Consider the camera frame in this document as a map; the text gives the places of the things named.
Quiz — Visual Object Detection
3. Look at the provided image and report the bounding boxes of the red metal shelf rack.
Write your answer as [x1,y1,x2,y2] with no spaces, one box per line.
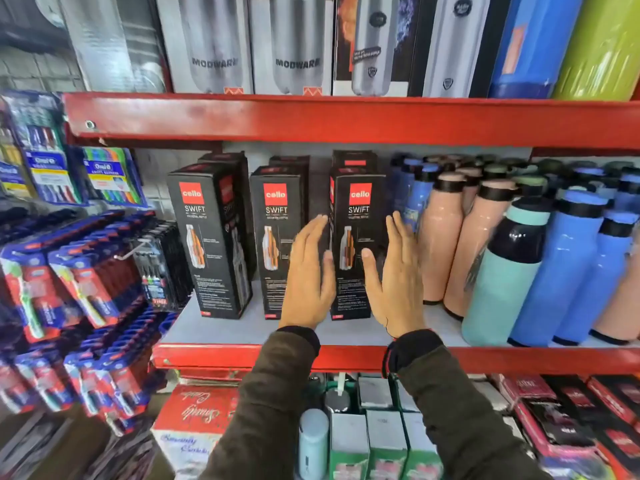
[62,92,640,381]

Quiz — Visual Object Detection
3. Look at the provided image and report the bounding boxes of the stack of red black packets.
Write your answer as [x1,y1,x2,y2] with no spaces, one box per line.
[487,374,640,480]

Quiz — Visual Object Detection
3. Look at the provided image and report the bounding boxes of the peach water bottle black cap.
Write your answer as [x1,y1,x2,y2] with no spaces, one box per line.
[443,180,517,321]
[417,173,469,306]
[456,167,484,215]
[590,275,640,346]

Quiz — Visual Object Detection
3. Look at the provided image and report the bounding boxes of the row of black bottle boxes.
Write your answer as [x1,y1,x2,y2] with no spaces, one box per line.
[167,150,379,321]

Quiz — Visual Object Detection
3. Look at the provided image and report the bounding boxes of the white steel bottle box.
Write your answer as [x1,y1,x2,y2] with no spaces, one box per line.
[248,0,335,96]
[154,0,254,95]

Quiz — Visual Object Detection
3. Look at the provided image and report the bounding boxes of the black flame print bottle box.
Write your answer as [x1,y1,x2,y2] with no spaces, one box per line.
[332,0,422,98]

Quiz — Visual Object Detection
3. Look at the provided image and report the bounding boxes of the hanging blue toothbrush packs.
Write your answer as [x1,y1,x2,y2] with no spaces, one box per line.
[0,91,85,206]

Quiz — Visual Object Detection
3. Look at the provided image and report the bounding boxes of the teal bottle navy sleeve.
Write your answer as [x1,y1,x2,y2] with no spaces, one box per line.
[461,196,553,347]

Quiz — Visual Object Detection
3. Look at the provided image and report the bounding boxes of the pale blue bottle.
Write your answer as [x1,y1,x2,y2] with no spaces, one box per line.
[298,408,330,480]

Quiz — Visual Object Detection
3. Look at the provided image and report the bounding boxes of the person's right hand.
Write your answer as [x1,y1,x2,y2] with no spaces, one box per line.
[361,211,427,339]

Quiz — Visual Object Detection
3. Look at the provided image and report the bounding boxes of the dark lidded jar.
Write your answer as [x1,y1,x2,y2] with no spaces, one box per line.
[324,390,352,415]

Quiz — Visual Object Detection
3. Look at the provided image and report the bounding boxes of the person's right forearm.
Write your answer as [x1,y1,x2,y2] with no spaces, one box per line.
[382,329,551,480]

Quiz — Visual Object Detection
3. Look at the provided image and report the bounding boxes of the row of blue water bottles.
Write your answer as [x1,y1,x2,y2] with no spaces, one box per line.
[390,154,640,348]

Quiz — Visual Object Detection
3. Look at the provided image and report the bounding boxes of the black bottle carton red label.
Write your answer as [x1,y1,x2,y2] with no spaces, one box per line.
[328,167,390,323]

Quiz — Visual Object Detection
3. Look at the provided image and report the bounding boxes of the person's left hand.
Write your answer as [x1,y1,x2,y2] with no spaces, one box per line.
[278,215,337,330]

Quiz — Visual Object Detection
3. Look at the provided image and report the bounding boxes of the row of black toothbrush packs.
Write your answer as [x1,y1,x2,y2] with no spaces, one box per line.
[130,219,194,312]

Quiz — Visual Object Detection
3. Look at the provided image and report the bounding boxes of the rack of red-blue toothbrush packs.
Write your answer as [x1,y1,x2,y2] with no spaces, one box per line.
[0,209,173,431]

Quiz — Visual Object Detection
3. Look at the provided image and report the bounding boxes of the group of white green boxes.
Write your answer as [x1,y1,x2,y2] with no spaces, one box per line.
[329,376,445,480]

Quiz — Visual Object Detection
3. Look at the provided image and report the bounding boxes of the pile of dark blister packs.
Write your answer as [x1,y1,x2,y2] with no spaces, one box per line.
[0,409,157,480]

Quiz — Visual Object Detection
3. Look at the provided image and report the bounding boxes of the metal display hook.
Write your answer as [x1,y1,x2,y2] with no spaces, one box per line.
[113,239,152,261]

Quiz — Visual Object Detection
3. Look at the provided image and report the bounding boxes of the red white cardboard carton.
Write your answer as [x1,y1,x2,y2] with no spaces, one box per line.
[151,384,241,476]

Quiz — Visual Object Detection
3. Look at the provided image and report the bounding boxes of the person's left forearm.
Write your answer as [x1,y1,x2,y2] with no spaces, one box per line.
[200,326,321,480]

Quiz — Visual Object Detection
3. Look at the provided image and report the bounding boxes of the green blue toothbrush pack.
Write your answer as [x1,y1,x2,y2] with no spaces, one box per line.
[81,147,149,209]

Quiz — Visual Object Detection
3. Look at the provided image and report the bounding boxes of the large green flask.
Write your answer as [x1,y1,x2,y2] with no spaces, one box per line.
[552,0,640,102]

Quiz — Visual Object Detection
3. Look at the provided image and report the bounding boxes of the large blue flask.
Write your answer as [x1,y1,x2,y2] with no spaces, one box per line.
[488,0,586,100]

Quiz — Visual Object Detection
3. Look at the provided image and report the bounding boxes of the black steel bottle box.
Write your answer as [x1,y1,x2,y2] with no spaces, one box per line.
[409,0,512,99]

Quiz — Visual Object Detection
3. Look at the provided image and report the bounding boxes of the row of dark-capped bottles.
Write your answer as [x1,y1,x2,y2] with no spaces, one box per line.
[424,154,640,198]

